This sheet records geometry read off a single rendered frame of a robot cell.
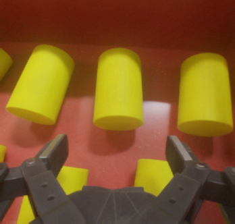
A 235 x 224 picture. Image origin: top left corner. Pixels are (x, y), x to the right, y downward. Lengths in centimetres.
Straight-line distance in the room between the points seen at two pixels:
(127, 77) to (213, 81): 11
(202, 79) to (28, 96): 23
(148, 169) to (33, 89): 17
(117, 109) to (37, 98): 11
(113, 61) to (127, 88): 5
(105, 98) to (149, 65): 14
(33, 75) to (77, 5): 13
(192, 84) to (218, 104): 4
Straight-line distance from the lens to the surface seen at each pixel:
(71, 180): 20
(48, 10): 33
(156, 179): 19
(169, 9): 30
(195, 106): 23
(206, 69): 26
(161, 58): 34
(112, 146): 25
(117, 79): 22
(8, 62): 35
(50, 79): 25
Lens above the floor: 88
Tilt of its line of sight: 67 degrees down
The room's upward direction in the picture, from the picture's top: 3 degrees counter-clockwise
